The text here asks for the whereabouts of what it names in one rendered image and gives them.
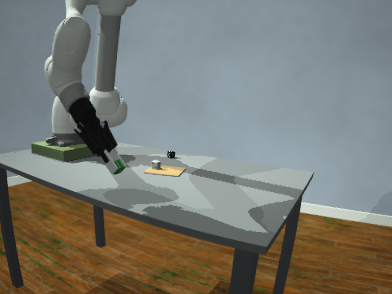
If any green die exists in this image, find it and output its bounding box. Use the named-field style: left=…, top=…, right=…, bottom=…
left=114, top=159, right=125, bottom=175

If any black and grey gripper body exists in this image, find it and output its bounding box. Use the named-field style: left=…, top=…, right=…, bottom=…
left=69, top=97, right=100, bottom=133

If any tan rectangular mat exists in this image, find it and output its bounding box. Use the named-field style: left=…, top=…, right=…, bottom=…
left=144, top=165, right=186, bottom=177

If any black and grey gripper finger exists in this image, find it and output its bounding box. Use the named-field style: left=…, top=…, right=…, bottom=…
left=74, top=119, right=118, bottom=174
left=93, top=118, right=126, bottom=167

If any white die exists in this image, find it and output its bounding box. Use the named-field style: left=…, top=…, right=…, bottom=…
left=151, top=160, right=161, bottom=169

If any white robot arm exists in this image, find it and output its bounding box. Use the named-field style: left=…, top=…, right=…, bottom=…
left=45, top=0, right=137, bottom=147

